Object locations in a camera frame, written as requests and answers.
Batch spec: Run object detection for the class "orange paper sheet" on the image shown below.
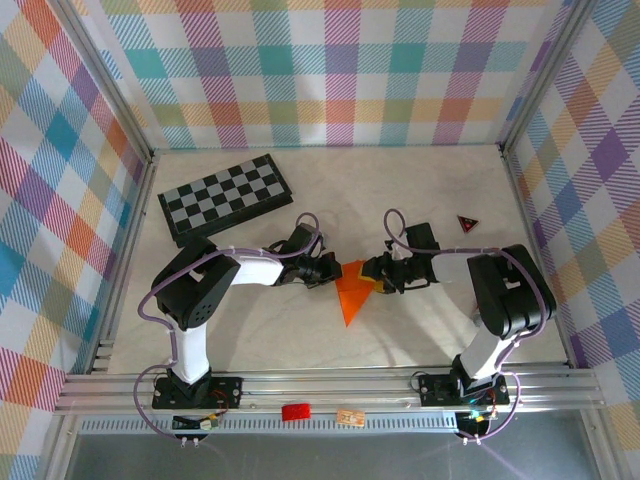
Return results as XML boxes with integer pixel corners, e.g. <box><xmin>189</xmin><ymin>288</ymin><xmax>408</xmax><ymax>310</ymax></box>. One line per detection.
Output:
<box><xmin>333</xmin><ymin>258</ymin><xmax>379</xmax><ymax>329</ymax></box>

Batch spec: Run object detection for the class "black and grey chessboard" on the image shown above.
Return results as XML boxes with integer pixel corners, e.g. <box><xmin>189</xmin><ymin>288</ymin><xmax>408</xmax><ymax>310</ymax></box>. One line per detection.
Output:
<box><xmin>157</xmin><ymin>153</ymin><xmax>295</xmax><ymax>250</ymax></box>

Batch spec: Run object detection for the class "red plastic block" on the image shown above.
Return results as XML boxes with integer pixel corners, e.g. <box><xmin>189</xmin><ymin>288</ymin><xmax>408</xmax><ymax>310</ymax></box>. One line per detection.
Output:
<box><xmin>281</xmin><ymin>402</ymin><xmax>312</xmax><ymax>422</ymax></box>

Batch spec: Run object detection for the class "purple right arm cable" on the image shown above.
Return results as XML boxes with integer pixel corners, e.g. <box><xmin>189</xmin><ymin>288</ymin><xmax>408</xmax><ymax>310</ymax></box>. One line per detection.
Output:
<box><xmin>382</xmin><ymin>208</ymin><xmax>546</xmax><ymax>444</ymax></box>

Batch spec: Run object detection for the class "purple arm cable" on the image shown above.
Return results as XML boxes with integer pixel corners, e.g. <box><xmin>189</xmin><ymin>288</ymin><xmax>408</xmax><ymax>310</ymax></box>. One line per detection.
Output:
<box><xmin>132</xmin><ymin>212</ymin><xmax>324</xmax><ymax>444</ymax></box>
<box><xmin>382</xmin><ymin>208</ymin><xmax>546</xmax><ymax>444</ymax></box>

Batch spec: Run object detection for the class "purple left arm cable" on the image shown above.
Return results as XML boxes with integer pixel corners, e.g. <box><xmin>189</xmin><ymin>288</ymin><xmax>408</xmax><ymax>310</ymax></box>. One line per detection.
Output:
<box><xmin>132</xmin><ymin>212</ymin><xmax>324</xmax><ymax>444</ymax></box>

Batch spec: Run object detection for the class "wide aluminium base rail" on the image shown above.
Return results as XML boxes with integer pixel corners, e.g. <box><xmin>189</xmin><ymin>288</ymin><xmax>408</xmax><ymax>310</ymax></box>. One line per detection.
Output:
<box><xmin>54</xmin><ymin>368</ymin><xmax>604</xmax><ymax>415</ymax></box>

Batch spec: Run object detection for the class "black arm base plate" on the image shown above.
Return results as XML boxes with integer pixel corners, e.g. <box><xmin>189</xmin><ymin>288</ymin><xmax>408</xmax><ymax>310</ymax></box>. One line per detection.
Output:
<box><xmin>152</xmin><ymin>375</ymin><xmax>245</xmax><ymax>410</ymax></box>
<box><xmin>418</xmin><ymin>373</ymin><xmax>511</xmax><ymax>407</ymax></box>

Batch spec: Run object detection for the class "aluminium side rail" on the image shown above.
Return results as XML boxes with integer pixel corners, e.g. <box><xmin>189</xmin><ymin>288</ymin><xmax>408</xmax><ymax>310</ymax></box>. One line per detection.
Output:
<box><xmin>498</xmin><ymin>147</ymin><xmax>574</xmax><ymax>369</ymax></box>
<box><xmin>84</xmin><ymin>152</ymin><xmax>159</xmax><ymax>376</ymax></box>

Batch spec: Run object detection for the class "slotted grey cable duct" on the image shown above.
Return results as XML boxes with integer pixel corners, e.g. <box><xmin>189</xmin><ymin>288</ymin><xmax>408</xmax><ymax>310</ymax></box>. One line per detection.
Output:
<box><xmin>79</xmin><ymin>413</ymin><xmax>494</xmax><ymax>435</ymax></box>

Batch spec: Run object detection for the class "small circuit board with wires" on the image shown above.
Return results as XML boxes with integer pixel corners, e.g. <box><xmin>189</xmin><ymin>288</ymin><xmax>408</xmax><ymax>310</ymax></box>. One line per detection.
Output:
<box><xmin>172</xmin><ymin>413</ymin><xmax>222</xmax><ymax>432</ymax></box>
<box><xmin>457</xmin><ymin>410</ymin><xmax>494</xmax><ymax>440</ymax></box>

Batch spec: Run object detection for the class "aluminium frame post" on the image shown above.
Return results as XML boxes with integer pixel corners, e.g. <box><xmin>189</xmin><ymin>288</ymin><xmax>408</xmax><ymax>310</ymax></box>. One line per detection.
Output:
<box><xmin>498</xmin><ymin>0</ymin><xmax>601</xmax><ymax>154</ymax></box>
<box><xmin>47</xmin><ymin>0</ymin><xmax>156</xmax><ymax>161</ymax></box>

